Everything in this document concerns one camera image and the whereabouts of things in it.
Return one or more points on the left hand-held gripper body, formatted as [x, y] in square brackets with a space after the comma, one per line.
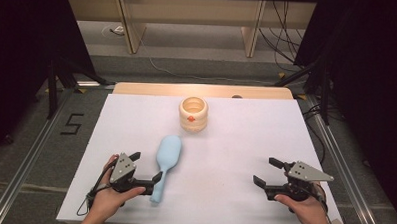
[123, 167]

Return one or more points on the black curtain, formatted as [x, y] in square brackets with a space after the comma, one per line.
[18, 52]
[371, 81]

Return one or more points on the white table board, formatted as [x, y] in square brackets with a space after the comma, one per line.
[252, 127]

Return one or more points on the light blue hairbrush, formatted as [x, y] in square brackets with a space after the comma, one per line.
[169, 154]

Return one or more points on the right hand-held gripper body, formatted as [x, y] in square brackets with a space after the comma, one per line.
[306, 172]

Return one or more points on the metal floor rail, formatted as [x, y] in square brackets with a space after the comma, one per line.
[340, 163]
[28, 162]

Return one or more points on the white floor socket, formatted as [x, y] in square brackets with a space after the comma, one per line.
[118, 30]

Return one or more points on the small wooden cup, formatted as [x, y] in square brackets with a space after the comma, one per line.
[192, 123]

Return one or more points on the black tripod stand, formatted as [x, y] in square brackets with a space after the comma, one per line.
[52, 93]

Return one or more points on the beige wooden desk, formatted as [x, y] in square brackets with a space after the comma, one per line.
[190, 11]

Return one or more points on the person's left hand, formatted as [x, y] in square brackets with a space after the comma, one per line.
[106, 202]

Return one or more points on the person's right hand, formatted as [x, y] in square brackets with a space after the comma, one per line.
[309, 211]

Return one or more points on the black metal stand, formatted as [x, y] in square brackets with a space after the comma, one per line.
[325, 106]

